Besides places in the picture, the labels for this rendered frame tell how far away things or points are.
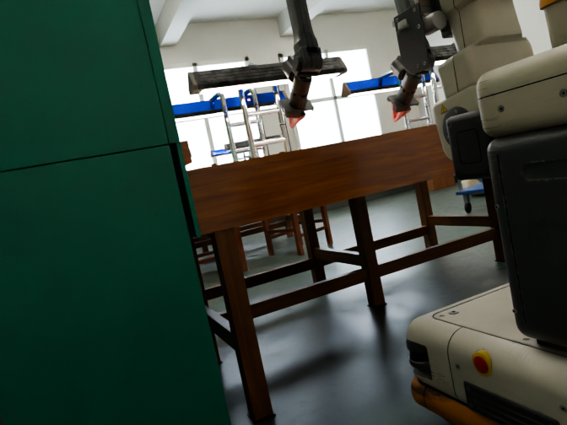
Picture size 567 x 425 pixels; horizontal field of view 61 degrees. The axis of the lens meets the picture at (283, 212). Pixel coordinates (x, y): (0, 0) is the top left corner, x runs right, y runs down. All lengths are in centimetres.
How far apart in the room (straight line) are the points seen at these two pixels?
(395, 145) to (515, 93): 79
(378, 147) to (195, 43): 577
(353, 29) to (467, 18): 707
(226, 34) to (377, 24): 261
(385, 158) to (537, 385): 89
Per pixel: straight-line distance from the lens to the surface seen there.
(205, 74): 177
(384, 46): 856
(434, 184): 761
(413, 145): 172
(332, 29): 814
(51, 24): 138
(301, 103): 158
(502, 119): 96
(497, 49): 130
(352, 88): 266
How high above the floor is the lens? 70
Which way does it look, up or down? 4 degrees down
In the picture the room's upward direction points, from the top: 12 degrees counter-clockwise
